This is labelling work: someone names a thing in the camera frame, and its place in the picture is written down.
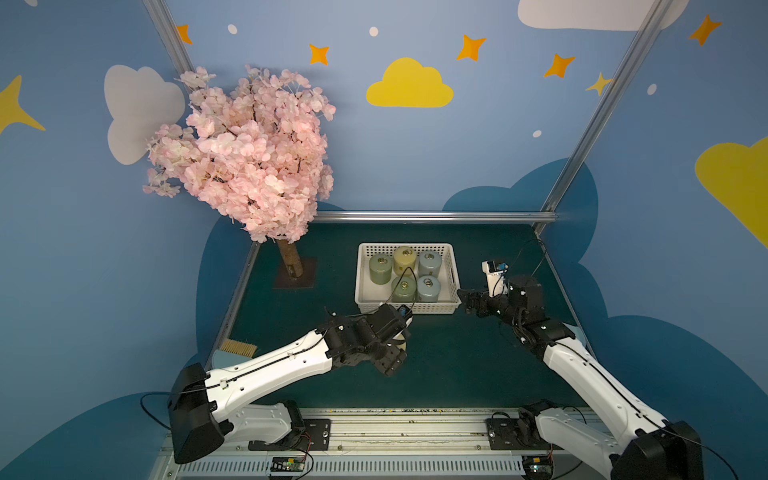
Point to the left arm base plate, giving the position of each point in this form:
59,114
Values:
315,437

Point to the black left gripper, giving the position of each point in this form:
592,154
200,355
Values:
395,335

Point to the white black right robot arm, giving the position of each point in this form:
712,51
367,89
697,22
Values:
640,442

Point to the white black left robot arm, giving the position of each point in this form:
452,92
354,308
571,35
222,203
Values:
208,408

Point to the green circuit board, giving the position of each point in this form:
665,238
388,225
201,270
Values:
537,468
288,465

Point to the green tea canister back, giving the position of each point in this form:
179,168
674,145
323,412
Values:
380,269

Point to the green tea canister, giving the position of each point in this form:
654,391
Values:
380,269
404,289

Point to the blue tea canister front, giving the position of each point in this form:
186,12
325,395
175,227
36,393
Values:
428,289

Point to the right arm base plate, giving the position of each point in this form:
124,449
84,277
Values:
514,434

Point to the pink cherry blossom tree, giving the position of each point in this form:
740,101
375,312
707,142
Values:
256,155

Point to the blue tea canister back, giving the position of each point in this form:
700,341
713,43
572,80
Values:
429,263

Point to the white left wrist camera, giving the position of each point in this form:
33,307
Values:
401,338

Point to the brown tree trunk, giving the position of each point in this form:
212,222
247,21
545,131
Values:
291,258

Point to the light blue hand brush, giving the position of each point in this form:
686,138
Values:
232,352

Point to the aluminium frame rail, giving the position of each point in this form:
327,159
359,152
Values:
419,217

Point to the white perforated plastic basket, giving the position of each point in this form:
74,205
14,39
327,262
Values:
369,295

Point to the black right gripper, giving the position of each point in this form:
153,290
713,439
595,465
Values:
482,301

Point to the right green circuit board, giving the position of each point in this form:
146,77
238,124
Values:
537,468

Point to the aluminium base rail track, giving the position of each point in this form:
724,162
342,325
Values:
384,443

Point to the left green circuit board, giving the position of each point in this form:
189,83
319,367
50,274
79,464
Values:
288,465

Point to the yellow tea canister back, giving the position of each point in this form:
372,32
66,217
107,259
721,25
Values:
404,258

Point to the dark square tree base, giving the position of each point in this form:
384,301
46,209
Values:
284,281

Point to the blue tea canister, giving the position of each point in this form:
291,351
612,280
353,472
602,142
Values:
429,263
428,289

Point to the green tea canister front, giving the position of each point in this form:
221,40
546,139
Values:
404,289

